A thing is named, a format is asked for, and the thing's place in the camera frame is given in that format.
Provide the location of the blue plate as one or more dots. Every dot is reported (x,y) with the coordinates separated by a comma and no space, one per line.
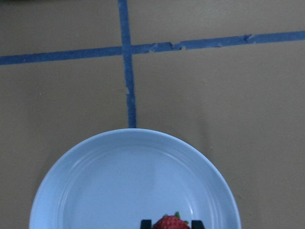
(116,179)

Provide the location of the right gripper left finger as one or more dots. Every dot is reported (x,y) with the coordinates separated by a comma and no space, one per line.
(146,224)

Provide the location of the red strawberry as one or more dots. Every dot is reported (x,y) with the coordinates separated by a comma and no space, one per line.
(171,222)

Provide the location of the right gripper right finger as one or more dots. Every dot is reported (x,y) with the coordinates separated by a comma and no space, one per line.
(197,224)

